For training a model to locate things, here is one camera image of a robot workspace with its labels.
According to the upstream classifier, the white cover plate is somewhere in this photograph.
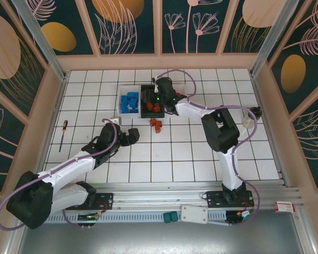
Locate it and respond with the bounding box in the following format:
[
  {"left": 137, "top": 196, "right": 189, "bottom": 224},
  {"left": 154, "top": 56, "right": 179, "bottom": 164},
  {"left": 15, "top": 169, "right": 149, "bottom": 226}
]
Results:
[{"left": 180, "top": 205, "right": 209, "bottom": 224}]

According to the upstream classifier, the black controller board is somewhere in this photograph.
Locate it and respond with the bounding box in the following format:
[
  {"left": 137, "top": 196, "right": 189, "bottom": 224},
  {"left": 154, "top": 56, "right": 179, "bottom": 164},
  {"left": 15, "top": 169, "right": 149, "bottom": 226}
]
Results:
[
  {"left": 225, "top": 210, "right": 252, "bottom": 227},
  {"left": 76, "top": 211, "right": 100, "bottom": 228}
]

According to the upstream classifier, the white bottle with black cap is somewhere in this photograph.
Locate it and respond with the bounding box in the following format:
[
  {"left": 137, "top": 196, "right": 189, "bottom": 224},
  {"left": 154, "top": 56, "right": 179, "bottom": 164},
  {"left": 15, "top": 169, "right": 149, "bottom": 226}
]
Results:
[{"left": 241, "top": 106, "right": 262, "bottom": 128}]

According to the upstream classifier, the grey slotted cable duct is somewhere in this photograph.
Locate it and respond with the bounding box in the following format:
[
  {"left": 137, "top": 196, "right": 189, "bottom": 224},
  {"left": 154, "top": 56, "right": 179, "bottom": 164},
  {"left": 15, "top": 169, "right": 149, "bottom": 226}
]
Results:
[{"left": 46, "top": 211, "right": 228, "bottom": 224}]

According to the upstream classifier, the red and white small box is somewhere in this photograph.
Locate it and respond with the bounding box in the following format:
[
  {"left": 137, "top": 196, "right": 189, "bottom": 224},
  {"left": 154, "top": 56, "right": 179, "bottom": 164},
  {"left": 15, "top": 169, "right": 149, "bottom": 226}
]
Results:
[{"left": 274, "top": 201, "right": 296, "bottom": 213}]

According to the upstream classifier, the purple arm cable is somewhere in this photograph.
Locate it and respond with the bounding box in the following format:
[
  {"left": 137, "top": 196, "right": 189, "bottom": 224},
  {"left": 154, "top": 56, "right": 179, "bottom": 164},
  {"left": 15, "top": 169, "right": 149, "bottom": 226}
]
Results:
[
  {"left": 0, "top": 118, "right": 119, "bottom": 230},
  {"left": 151, "top": 69, "right": 261, "bottom": 227}
]

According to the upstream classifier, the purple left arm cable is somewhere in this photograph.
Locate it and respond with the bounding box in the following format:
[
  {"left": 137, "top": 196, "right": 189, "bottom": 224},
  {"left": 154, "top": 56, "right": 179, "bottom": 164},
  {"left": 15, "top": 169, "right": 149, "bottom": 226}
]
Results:
[{"left": 0, "top": 118, "right": 119, "bottom": 230}]

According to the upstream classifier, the aluminium frame post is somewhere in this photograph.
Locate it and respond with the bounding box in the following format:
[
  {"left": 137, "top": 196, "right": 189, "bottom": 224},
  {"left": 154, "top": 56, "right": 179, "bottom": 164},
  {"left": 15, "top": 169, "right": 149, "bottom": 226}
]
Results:
[
  {"left": 10, "top": 0, "right": 69, "bottom": 81},
  {"left": 249, "top": 0, "right": 307, "bottom": 78}
]

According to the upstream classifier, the black plastic container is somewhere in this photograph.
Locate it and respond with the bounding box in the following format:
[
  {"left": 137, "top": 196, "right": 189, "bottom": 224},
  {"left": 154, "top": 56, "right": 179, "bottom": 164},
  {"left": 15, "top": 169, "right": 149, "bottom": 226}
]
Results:
[{"left": 139, "top": 84, "right": 166, "bottom": 119}]

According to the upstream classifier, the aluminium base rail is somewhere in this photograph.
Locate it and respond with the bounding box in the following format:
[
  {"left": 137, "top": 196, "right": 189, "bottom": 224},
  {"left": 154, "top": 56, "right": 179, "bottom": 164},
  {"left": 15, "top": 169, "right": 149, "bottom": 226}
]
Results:
[{"left": 43, "top": 182, "right": 305, "bottom": 212}]

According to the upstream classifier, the yellow black screwdriver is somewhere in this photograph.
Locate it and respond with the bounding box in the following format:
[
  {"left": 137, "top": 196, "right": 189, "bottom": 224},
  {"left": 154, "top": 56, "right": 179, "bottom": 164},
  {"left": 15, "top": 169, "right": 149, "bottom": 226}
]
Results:
[{"left": 58, "top": 120, "right": 69, "bottom": 153}]

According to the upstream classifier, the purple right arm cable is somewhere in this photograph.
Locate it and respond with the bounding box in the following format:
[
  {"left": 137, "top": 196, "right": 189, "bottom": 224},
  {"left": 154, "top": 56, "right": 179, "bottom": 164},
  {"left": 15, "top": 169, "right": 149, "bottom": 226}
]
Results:
[{"left": 151, "top": 69, "right": 261, "bottom": 227}]

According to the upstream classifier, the aluminium side rail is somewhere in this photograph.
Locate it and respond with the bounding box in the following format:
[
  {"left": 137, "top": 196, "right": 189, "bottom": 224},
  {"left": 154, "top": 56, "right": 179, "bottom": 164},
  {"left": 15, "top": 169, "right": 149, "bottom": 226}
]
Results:
[
  {"left": 36, "top": 78, "right": 68, "bottom": 177},
  {"left": 250, "top": 75, "right": 291, "bottom": 187}
]

